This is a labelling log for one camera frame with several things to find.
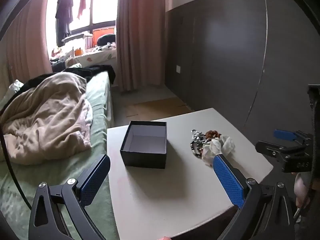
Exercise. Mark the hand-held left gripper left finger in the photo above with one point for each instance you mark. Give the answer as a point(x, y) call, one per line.
point(92, 187)

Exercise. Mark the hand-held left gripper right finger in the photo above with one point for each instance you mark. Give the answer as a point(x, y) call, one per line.
point(228, 180)

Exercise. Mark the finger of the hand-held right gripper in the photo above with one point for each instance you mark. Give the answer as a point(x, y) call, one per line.
point(282, 134)
point(268, 150)

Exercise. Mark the white fabric scrunchie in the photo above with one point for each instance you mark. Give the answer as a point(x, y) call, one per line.
point(227, 143)

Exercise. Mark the black box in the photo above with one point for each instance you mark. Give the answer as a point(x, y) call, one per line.
point(142, 160)

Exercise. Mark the person's right hand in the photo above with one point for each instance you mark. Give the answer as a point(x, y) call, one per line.
point(300, 190)

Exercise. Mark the beige blanket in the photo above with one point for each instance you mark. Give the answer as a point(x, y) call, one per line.
point(50, 115)

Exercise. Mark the bed with green sheet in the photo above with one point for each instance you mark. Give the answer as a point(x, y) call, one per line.
point(97, 95)

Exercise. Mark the cardboard floor sheet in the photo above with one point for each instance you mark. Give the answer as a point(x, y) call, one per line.
point(160, 106)

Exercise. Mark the black clothing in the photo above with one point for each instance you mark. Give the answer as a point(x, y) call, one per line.
point(100, 70)

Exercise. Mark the leaf print cloth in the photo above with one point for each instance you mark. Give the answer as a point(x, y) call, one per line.
point(100, 55)

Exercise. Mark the small orange object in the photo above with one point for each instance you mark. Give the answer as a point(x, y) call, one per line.
point(78, 51)

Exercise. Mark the striped box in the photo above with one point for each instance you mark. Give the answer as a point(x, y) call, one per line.
point(88, 42)

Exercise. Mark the black bag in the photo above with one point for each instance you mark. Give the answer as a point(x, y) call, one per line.
point(106, 40)

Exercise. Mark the orange box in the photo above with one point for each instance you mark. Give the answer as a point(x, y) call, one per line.
point(100, 32)

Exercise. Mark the wide pink curtain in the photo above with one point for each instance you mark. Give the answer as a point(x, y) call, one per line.
point(140, 30)

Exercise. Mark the dark hanging garment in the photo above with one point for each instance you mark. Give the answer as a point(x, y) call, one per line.
point(63, 12)

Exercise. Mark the pink hanging garment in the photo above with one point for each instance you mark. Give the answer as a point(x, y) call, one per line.
point(82, 2)

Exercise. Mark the white wall socket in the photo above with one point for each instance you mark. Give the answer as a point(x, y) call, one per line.
point(178, 69)

